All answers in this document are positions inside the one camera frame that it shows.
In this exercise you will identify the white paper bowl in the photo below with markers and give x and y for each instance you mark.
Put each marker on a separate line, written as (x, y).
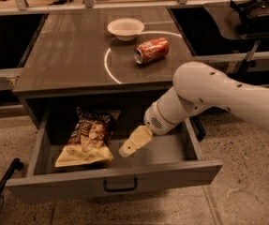
(125, 29)

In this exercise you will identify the grey open drawer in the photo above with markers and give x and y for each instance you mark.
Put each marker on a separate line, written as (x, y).
(170, 161)

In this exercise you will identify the orange soda can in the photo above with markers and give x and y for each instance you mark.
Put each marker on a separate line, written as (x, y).
(151, 50)

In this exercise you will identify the brown chip bag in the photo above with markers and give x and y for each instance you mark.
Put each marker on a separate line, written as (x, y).
(89, 140)

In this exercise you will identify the grey cabinet counter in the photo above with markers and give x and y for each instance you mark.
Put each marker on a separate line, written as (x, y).
(75, 54)

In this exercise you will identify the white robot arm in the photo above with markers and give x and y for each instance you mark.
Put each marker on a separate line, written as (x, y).
(180, 82)

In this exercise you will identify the black drawer handle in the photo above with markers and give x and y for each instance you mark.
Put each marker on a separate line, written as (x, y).
(120, 185)

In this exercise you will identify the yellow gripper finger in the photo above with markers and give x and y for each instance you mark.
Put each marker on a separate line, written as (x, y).
(139, 137)

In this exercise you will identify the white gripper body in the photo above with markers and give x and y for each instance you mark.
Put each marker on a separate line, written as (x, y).
(154, 117)

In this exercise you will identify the black VR headset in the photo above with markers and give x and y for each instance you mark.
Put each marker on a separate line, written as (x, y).
(253, 14)

